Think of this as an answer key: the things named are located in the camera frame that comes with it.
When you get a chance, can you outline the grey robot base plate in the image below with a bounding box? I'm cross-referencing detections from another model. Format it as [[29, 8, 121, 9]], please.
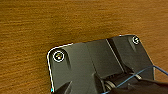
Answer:
[[46, 34, 156, 94]]

